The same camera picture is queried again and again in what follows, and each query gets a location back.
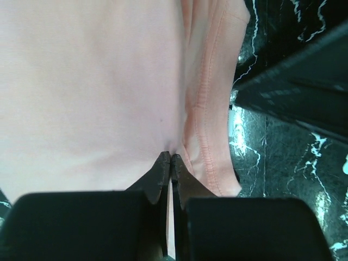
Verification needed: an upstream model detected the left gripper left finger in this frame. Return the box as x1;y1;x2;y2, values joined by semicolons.
1;152;170;260

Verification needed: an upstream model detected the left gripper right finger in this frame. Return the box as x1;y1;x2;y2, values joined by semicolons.
171;154;333;260

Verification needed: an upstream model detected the salmon pink t-shirt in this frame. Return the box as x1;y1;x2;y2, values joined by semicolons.
0;0;251;258

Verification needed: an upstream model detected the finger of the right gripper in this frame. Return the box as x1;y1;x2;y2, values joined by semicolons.
234;21;347;141

